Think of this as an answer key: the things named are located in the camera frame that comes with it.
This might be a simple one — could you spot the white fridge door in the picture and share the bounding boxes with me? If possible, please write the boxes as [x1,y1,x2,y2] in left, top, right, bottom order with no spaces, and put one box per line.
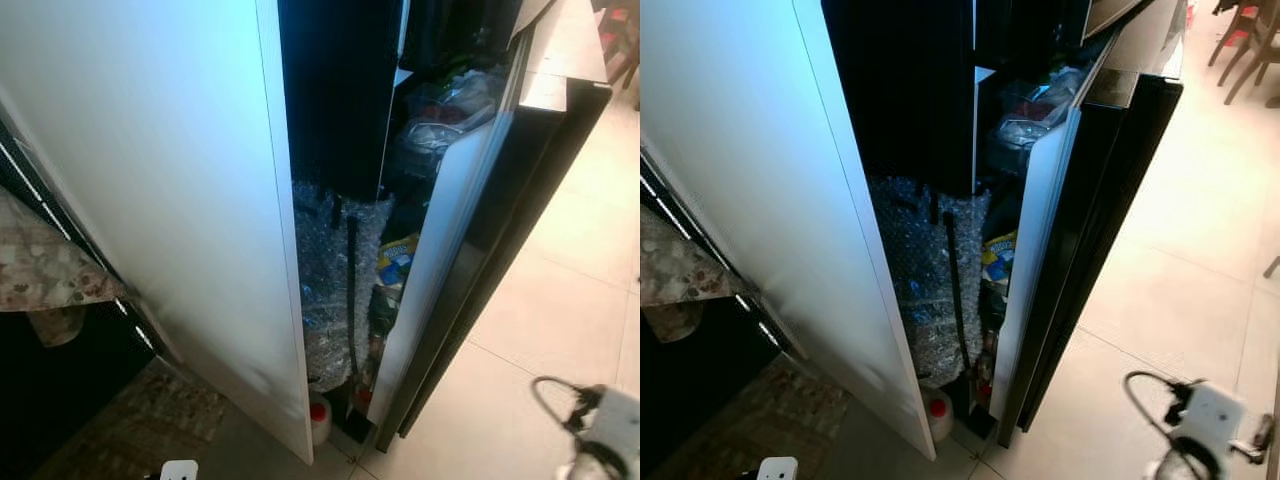
[640,0,938,461]
[0,0,316,466]

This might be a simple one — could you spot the thin black strap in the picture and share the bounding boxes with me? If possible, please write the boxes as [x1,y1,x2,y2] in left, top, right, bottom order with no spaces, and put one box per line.
[343,215,363,386]
[942,210,973,376]

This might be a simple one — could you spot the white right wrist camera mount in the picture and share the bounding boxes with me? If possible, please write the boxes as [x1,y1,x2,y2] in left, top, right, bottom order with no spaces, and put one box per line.
[575,385,641,471]
[1170,380,1246,471]

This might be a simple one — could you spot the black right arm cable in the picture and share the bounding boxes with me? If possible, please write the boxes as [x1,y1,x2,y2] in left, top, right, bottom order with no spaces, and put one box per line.
[530,375,601,431]
[1123,372,1191,441]

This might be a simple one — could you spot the clear bubble wrap sheet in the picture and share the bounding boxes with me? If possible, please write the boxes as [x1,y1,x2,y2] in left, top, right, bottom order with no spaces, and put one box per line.
[865,175,991,389]
[292,180,393,393]

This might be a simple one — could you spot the white bottle red cap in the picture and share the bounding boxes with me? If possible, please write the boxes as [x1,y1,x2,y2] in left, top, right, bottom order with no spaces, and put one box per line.
[308,393,334,446]
[925,388,956,443]

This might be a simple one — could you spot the clear plastic food bags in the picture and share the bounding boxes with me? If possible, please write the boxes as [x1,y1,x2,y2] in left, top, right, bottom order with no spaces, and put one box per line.
[990,65,1086,176]
[395,70,506,181]

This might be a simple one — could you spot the brown patterned floor mat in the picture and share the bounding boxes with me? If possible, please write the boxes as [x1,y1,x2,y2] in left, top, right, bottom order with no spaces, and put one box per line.
[655,355,851,480]
[35,360,229,480]

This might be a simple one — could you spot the black fridge body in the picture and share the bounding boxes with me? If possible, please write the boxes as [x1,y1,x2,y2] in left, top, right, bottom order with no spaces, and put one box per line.
[278,0,531,201]
[822,0,1096,196]

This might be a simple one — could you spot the yellow blue food packet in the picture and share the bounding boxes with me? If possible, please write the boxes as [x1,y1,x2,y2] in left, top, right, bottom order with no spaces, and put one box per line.
[375,233,421,291]
[980,230,1019,296]

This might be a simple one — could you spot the floral patterned cloth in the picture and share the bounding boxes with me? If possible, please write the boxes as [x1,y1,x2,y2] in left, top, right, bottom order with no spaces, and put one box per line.
[0,185,129,346]
[640,205,736,341]

